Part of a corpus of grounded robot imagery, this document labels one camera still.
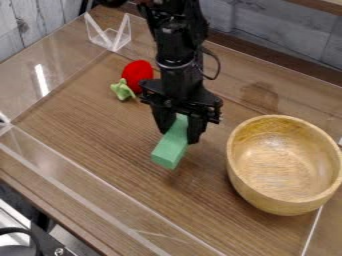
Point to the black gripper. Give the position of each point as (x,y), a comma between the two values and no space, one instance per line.
(178,93)

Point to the green rectangular block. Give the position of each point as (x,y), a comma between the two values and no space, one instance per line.
(173,145)

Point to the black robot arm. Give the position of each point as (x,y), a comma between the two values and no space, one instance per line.
(180,30)

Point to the light wooden bowl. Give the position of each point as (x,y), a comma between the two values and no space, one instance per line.
(284,164)

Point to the red plush strawberry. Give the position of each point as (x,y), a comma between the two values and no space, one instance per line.
(137,71)

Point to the clear acrylic enclosure wall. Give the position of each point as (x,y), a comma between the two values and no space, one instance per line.
(75,151)

